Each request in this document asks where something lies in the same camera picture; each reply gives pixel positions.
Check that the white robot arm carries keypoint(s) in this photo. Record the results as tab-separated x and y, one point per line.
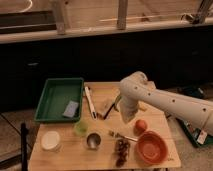
134	88

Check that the orange plastic bowl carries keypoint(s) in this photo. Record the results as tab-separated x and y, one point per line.
151	148

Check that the orange apple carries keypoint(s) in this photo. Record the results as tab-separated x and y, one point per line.
140	125

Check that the blue sponge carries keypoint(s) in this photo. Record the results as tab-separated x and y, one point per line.
71	109

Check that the dark grape bunch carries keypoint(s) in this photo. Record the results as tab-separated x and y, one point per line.
121	150

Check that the green plastic tray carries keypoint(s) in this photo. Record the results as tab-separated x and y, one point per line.
56	95

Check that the metal fork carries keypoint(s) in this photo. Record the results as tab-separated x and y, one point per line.
118	135

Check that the green bin with items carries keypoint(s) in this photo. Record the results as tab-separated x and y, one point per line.
193	134

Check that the steel cup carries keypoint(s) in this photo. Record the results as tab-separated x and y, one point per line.
93	141

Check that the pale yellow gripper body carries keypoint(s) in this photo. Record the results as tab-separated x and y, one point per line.
128	112

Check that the black chair post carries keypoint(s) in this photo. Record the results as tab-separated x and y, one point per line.
24	133

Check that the green plastic cup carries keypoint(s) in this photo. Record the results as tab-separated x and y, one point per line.
80	128

